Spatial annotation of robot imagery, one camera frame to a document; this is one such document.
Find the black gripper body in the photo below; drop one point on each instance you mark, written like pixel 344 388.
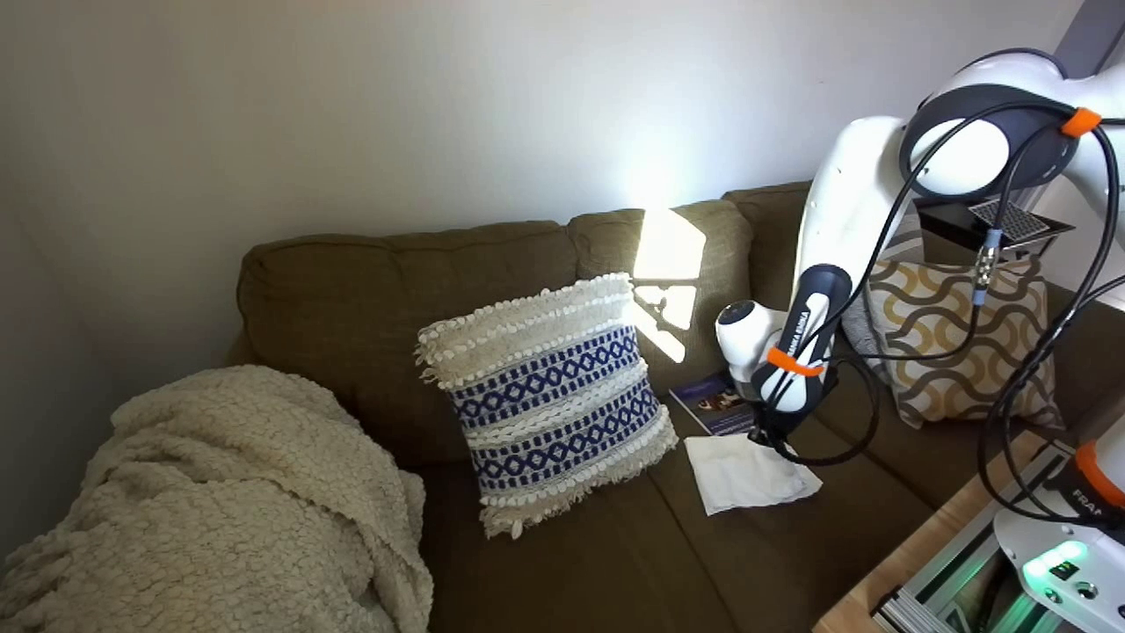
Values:
pixel 780 428

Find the white cloth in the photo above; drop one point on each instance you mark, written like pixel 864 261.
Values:
pixel 743 476

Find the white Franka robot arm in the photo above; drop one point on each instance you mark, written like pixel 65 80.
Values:
pixel 855 187

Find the blue book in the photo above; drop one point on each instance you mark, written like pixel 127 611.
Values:
pixel 709 405

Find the wooden table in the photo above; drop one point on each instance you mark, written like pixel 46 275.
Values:
pixel 890 563

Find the yellow brown wave pillow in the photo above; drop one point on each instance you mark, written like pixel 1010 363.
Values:
pixel 938 340

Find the blue white woven pillow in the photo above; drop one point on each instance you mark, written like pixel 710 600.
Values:
pixel 549 400

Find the brown fabric sofa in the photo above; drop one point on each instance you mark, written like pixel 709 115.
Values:
pixel 354 303

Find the grey metal pole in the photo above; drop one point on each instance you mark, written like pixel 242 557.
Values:
pixel 1095 29

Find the cream knitted blanket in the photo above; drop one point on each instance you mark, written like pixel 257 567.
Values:
pixel 235 513

